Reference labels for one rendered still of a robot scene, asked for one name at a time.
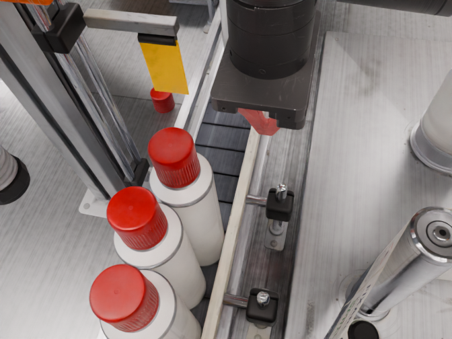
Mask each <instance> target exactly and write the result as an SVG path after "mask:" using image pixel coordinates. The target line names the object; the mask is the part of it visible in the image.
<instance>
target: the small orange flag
mask: <svg viewBox="0 0 452 339"><path fill-rule="evenodd" d="M137 38H138V41H139V43H140V45H141V49H142V51H143V56H144V58H145V62H146V64H147V68H148V70H149V74H150V76H151V80H152V82H153V86H154V89H155V91H164V92H170V93H180V94H186V95H189V90H188V84H187V80H186V75H185V71H184V66H183V62H182V56H181V53H180V47H179V44H178V37H177V36H164V35H157V34H144V33H138V36H137Z"/></svg>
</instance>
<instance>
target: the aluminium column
mask: <svg viewBox="0 0 452 339"><path fill-rule="evenodd" d="M20 5H21V6H22V8H23V9H24V11H25V13H26V14H27V16H28V17H29V19H30V21H31V23H32V24H33V26H35V25H36V21H35V20H34V18H33V16H32V14H31V13H30V11H29V9H28V8H27V6H26V4H25V3H20ZM50 55H51V57H52V58H53V60H54V62H55V63H56V65H57V67H58V68H59V71H60V72H61V74H62V76H63V77H64V79H65V81H66V82H67V84H68V86H69V88H70V89H71V91H72V93H73V95H74V96H75V99H76V100H77V102H78V104H79V105H80V107H81V109H82V111H83V113H84V114H85V117H86V118H87V121H88V122H89V124H90V126H91V127H92V129H93V131H94V133H95V134H96V136H97V138H98V139H99V141H100V143H101V144H102V146H103V148H104V149H105V151H106V153H107V154H108V155H109V157H110V159H111V160H112V161H113V162H114V164H115V166H116V167H117V168H118V170H119V172H120V173H121V175H122V177H123V178H125V174H124V172H123V170H122V169H121V167H120V166H119V164H118V162H117V160H116V158H115V157H114V155H113V153H112V152H111V150H110V148H109V146H108V145H107V143H106V142H105V140H104V138H103V136H102V134H101V133H100V131H99V129H98V128H97V126H96V124H95V122H94V121H93V119H92V117H91V116H90V114H89V112H88V111H87V109H86V107H85V105H84V104H83V102H82V101H81V98H80V97H79V95H78V93H77V92H76V90H75V88H74V87H73V85H72V83H71V81H70V80H69V78H68V77H67V74H66V73H65V71H64V69H63V68H62V66H61V64H60V63H59V61H58V59H57V57H56V56H55V54H54V53H53V52H50ZM0 78H1V79H2V80H3V82H4V83H5V84H6V86H7V87H8V88H9V89H10V91H11V92H12V93H13V95H14V96H15V97H16V98H17V99H18V101H19V102H20V103H21V105H22V106H23V107H24V108H25V109H26V111H27V112H28V113H29V115H30V116H31V117H32V118H33V119H34V121H35V122H36V124H37V125H38V126H39V127H40V128H41V129H42V131H43V132H44V134H45V135H46V136H47V137H48V138H49V139H50V141H51V142H52V144H53V145H54V146H55V147H56V148H57V150H58V151H59V152H60V154H61V155H62V156H63V157H64V158H65V160H66V161H67V162H68V164H69V165H70V166H71V167H72V168H73V170H74V171H75V172H76V174H77V175H78V176H79V177H80V178H81V180H82V181H83V183H84V184H85V185H86V186H87V187H88V188H89V190H90V191H91V193H92V194H93V195H94V196H95V197H96V198H97V200H98V201H102V202H110V200H111V198H112V197H113V196H114V195H115V194H116V193H117V192H119V191H120V190H122V189H124V188H126V187H125V185H124V184H123V182H122V180H121V179H120V177H119V175H118V174H117V173H116V170H115V169H114V167H113V166H112V164H111V163H110V161H109V159H108V158H107V156H106V154H105V153H104V151H103V149H102V148H101V147H100V144H99V143H98V141H97V140H96V138H95V137H94V135H93V133H92V132H91V130H90V128H89V127H88V125H87V123H86V122H85V120H84V119H83V117H82V115H81V114H80V112H79V111H78V109H77V107H76V105H75V104H74V102H73V100H72V99H71V97H70V96H69V94H68V93H67V90H66V89H65V88H64V86H63V84H62V83H61V81H60V79H59V78H58V76H57V74H56V73H55V72H54V70H53V68H52V67H51V65H50V63H49V62H48V60H47V58H46V57H45V55H44V53H43V52H42V51H41V49H40V47H39V46H38V44H37V42H36V41H35V39H34V37H33V36H32V34H31V32H30V31H29V29H28V27H27V25H26V24H25V23H24V21H23V19H22V17H21V16H20V14H19V13H18V11H17V9H16V8H15V6H14V5H13V3H12V2H4V1H0Z"/></svg>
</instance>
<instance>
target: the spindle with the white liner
mask: <svg viewBox="0 0 452 339"><path fill-rule="evenodd" d="M410 144H411V146H412V149H413V151H414V153H415V154H416V156H417V157H418V158H419V159H420V160H421V161H422V162H423V163H425V164H426V165H427V166H429V167H431V168H433V169H434V170H437V171H439V172H443V173H446V174H452V68H451V70H450V71H449V72H448V74H447V76H446V78H445V80H444V82H443V83H442V85H441V87H440V89H439V90H438V92H437V93H436V95H435V96H434V98H433V99H432V101H431V103H430V105H429V107H428V108H427V109H426V110H425V111H424V112H423V114H422V116H421V118H420V121H419V122H418V123H416V125H415V126H414V128H413V129H412V132H411V134H410Z"/></svg>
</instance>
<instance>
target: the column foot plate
mask: <svg viewBox="0 0 452 339"><path fill-rule="evenodd" d="M108 203H109V202H102V201H98V200H97V198H96V197H95V196H94V195H93V194H92V193H91V191H90V190H89V189H87V192H86V193H85V196H84V198H83V200H82V202H81V205H80V207H79V212H80V213H83V214H86V215H93V216H97V217H103V218H107V217H106V209H107V206H108Z"/></svg>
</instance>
